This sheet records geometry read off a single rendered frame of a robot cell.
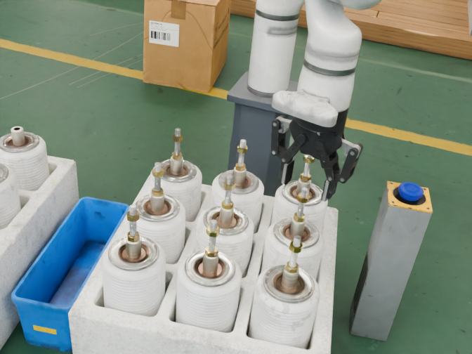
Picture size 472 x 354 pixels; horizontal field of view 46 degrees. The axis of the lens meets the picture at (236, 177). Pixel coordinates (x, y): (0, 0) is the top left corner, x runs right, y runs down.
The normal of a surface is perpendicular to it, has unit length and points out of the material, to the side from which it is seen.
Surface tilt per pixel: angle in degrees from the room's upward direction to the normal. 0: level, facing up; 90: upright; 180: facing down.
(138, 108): 0
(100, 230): 88
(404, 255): 90
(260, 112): 90
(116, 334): 90
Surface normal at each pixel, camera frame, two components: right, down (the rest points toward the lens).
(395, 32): -0.32, 0.51
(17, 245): 0.98, 0.17
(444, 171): 0.09, -0.83
